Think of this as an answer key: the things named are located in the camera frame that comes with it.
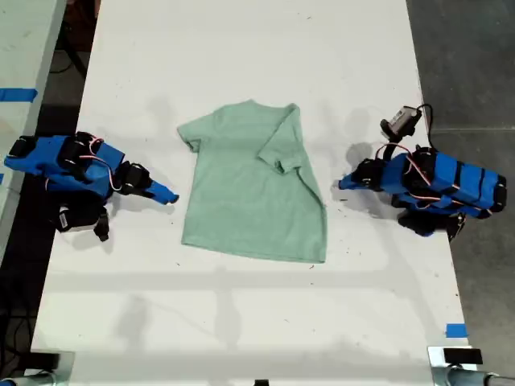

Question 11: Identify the pale green t-shirt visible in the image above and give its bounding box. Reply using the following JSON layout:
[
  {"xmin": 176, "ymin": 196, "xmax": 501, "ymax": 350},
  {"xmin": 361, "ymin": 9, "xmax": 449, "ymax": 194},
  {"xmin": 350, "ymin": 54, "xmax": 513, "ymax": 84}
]
[{"xmin": 176, "ymin": 99, "xmax": 328, "ymax": 265}]

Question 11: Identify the long blue tape strip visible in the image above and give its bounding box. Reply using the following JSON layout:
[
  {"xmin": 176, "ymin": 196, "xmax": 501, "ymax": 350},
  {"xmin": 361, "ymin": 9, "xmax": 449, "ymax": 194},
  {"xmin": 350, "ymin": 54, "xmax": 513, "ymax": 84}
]
[{"xmin": 0, "ymin": 87, "xmax": 39, "ymax": 103}]

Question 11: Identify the pale side table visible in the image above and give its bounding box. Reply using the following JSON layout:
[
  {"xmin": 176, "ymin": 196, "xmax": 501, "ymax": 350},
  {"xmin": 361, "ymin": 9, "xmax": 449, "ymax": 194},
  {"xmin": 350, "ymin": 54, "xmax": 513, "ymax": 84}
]
[{"xmin": 0, "ymin": 0, "xmax": 68, "ymax": 253}]

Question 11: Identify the black table clamp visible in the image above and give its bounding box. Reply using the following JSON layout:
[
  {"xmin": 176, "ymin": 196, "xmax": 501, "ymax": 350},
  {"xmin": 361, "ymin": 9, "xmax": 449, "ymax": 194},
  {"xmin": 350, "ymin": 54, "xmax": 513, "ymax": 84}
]
[{"xmin": 29, "ymin": 351, "xmax": 76, "ymax": 374}]

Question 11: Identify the grey metal pipe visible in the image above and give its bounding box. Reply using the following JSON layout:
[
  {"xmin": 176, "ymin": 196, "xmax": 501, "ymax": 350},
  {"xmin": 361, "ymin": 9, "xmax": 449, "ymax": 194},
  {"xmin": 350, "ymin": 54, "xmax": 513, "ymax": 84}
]
[{"xmin": 431, "ymin": 367, "xmax": 515, "ymax": 386}]

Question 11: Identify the curved black camera stalk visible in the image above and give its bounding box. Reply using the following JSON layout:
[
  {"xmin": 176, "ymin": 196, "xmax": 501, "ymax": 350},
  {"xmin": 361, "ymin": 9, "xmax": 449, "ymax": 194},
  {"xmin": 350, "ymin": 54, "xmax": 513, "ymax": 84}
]
[{"xmin": 384, "ymin": 133, "xmax": 403, "ymax": 162}]

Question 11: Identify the short black camera stalk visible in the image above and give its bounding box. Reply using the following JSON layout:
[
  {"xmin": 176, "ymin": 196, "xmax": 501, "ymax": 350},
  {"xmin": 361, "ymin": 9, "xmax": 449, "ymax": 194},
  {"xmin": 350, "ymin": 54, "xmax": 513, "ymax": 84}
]
[{"xmin": 93, "ymin": 209, "xmax": 111, "ymax": 243}]

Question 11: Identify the grey black camera box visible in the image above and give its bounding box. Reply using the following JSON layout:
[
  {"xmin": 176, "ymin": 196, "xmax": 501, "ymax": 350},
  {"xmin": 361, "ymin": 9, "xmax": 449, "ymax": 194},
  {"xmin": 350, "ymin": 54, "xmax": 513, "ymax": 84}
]
[{"xmin": 380, "ymin": 105, "xmax": 424, "ymax": 138}]

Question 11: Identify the black camera box white label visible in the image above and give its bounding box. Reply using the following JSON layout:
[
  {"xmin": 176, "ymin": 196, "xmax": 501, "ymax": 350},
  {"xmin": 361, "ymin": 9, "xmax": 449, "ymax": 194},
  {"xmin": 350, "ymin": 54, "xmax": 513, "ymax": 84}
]
[{"xmin": 54, "ymin": 203, "xmax": 102, "ymax": 234}]

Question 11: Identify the black camera cable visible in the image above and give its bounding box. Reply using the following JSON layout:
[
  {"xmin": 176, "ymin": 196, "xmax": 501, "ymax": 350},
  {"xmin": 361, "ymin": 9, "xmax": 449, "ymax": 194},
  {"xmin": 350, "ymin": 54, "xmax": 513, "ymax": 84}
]
[{"xmin": 416, "ymin": 103, "xmax": 436, "ymax": 150}]

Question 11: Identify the thin black floor cable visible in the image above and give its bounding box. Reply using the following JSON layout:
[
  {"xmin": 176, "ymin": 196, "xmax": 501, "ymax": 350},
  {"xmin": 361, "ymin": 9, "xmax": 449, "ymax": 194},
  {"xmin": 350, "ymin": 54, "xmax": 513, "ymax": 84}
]
[{"xmin": 50, "ymin": 38, "xmax": 89, "ymax": 80}]

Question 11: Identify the silver bracket with black box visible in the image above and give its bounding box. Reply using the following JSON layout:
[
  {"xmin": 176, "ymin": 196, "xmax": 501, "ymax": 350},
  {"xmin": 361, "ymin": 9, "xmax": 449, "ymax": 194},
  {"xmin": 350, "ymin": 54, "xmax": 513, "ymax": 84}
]
[{"xmin": 426, "ymin": 346, "xmax": 484, "ymax": 370}]

